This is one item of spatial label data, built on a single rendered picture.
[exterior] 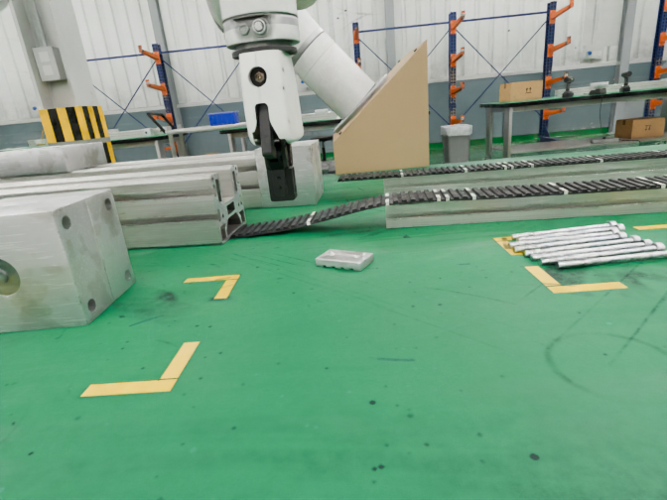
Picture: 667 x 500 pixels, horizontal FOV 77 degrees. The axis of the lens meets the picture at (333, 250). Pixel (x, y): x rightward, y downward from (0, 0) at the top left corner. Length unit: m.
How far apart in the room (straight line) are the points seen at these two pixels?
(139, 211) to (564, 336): 0.47
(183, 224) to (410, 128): 0.59
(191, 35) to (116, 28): 1.31
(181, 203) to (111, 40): 8.72
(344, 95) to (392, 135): 0.18
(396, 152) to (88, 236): 0.72
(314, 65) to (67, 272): 0.83
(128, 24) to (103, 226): 8.72
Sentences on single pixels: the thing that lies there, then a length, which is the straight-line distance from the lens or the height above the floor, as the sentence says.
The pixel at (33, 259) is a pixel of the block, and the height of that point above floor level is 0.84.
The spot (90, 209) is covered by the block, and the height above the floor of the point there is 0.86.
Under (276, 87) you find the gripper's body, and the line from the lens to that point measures 0.49.
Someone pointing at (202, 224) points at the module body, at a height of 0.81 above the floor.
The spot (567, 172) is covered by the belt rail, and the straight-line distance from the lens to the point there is 0.76.
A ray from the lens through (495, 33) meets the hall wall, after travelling 8.67.
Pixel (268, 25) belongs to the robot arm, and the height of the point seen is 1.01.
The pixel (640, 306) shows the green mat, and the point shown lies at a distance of 0.36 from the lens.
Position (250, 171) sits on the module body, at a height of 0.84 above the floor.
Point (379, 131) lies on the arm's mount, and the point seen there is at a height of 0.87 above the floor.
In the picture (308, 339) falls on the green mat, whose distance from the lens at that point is 0.29.
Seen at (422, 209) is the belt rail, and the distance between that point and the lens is 0.52.
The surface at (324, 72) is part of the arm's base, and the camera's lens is 1.09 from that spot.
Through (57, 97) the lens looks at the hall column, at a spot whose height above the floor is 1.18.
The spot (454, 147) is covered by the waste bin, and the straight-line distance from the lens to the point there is 5.61.
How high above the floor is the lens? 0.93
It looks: 19 degrees down
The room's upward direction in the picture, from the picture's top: 6 degrees counter-clockwise
